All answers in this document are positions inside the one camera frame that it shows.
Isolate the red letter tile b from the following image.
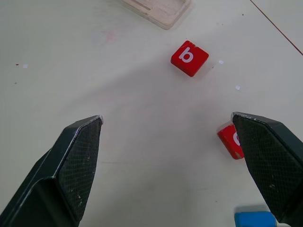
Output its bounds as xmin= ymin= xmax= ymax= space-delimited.
xmin=170 ymin=40 xmax=209 ymax=78

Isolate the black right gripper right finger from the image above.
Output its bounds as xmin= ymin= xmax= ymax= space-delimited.
xmin=231 ymin=112 xmax=303 ymax=227

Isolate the blue tile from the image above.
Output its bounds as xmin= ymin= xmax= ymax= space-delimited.
xmin=234 ymin=211 xmax=277 ymax=227

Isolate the red letter tile o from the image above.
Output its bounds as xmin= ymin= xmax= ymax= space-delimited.
xmin=217 ymin=122 xmax=245 ymax=160

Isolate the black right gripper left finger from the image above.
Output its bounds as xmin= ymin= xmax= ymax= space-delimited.
xmin=0 ymin=115 xmax=104 ymax=227

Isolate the light wooden letter tray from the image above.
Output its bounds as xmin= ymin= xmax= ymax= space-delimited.
xmin=122 ymin=0 xmax=192 ymax=30

